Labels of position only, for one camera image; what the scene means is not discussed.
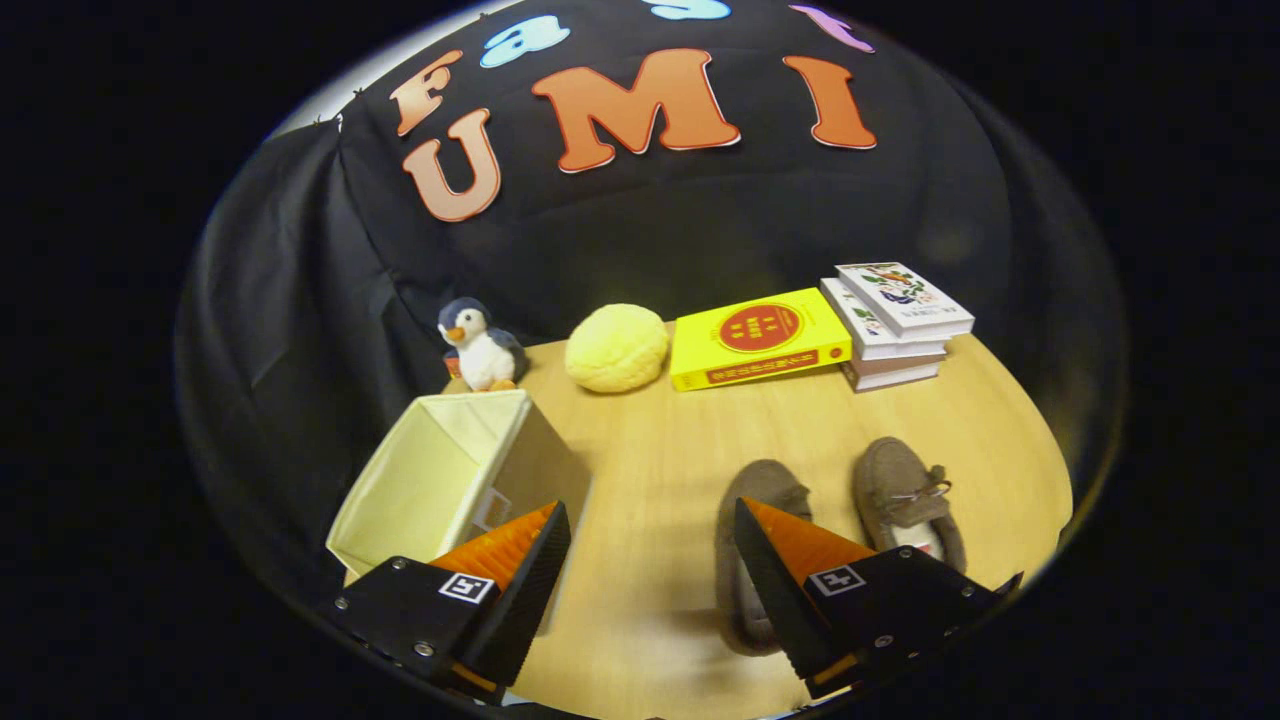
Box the brown shoe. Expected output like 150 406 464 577
714 459 813 657
853 436 968 574

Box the penguin plush toy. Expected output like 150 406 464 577
437 297 529 393

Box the brown fabric storage box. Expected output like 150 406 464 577
326 389 593 636

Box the white bird-print book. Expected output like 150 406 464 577
835 262 976 341

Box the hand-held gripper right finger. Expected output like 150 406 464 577
732 496 1006 701

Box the yellow book red circle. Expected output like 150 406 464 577
669 287 854 393

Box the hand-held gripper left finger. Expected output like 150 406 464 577
328 500 573 706

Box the yellow round plush cushion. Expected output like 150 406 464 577
565 303 670 394

